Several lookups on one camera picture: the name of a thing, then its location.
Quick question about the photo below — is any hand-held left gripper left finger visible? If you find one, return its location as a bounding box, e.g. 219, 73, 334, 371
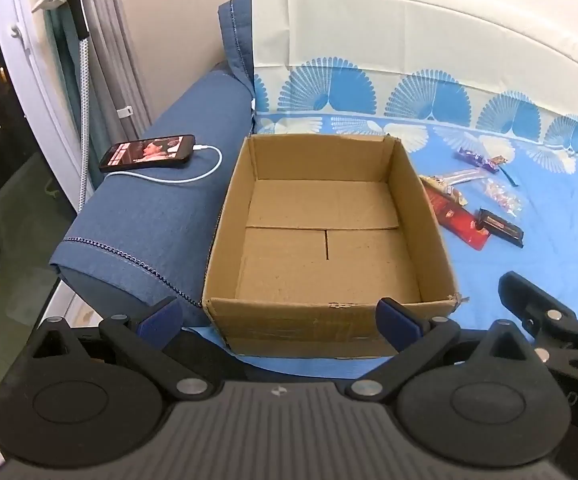
26, 296, 222, 402

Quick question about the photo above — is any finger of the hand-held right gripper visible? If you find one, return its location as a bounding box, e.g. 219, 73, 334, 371
498, 270, 578, 361

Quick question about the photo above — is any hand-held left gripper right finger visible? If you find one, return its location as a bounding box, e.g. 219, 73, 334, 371
346, 297, 550, 402

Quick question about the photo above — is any black chocolate bar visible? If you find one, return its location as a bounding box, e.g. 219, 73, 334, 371
475, 208, 526, 250

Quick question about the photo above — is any plain red snack packet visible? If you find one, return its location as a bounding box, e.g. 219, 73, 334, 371
434, 202, 490, 251

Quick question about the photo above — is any clear candy bag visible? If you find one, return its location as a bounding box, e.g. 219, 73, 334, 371
478, 179, 526, 219

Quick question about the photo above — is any brown cardboard box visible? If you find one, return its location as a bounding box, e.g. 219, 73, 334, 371
201, 133, 462, 359

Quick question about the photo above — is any red cookie snack packet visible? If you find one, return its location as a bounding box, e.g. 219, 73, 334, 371
425, 190, 452, 211

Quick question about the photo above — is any yellow snack packet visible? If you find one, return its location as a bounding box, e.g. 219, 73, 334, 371
418, 174, 468, 207

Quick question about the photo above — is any blue sofa armrest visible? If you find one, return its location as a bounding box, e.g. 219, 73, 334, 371
49, 62, 255, 329

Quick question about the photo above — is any silver snack packet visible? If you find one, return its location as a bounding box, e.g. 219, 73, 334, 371
440, 169, 484, 185

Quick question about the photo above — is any purple snack packet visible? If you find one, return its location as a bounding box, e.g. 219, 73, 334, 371
455, 146, 508, 174

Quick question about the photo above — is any blue fan-patterned bed sheet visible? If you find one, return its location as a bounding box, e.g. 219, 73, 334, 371
184, 0, 578, 377

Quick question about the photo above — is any black smartphone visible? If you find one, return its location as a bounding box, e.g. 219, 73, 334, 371
99, 134, 196, 173

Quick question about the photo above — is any grey curtain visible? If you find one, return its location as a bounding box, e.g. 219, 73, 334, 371
76, 0, 152, 136

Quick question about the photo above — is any teal curtain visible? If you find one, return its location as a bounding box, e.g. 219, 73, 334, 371
44, 0, 90, 211

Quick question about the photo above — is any blue sofa back cushion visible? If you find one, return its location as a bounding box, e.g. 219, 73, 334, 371
217, 0, 258, 111

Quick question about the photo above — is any white charging cable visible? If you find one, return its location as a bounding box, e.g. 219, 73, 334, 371
105, 145, 223, 184

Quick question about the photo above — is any white window frame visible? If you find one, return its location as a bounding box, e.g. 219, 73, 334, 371
0, 0, 95, 211

